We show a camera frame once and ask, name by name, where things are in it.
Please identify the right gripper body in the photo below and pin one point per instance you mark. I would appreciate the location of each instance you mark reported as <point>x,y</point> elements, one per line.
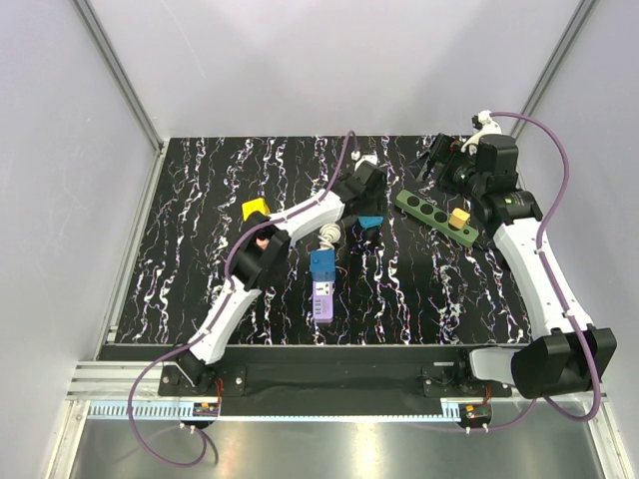
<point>458,166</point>

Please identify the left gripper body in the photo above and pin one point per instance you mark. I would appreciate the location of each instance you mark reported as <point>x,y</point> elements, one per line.
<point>374,204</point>

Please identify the light blue small adapter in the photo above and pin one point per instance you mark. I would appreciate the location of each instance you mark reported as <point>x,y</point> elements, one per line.
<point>370,222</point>

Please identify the orange small adapter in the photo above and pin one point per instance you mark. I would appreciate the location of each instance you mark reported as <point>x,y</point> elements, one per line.
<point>458,219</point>

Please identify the blue cube plug adapter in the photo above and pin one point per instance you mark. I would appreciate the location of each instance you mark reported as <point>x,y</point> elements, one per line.
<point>322,265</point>

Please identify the yellow cube socket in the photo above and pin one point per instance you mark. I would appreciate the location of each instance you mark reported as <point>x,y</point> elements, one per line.
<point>258,205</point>

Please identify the salmon pink small adapter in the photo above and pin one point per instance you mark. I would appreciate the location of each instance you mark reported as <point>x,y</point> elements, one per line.
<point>262,243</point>

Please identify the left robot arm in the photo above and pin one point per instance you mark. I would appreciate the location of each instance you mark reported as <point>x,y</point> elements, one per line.
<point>262,250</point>

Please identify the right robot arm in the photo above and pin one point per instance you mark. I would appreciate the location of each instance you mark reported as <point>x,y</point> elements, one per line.
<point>567,352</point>

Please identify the green power strip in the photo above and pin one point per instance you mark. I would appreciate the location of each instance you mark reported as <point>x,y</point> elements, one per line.
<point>432,216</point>

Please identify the purple white power strip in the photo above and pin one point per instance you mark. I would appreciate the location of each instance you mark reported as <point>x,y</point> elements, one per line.
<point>323,301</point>

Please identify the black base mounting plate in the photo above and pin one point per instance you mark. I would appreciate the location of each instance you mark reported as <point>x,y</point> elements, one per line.
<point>431,370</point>

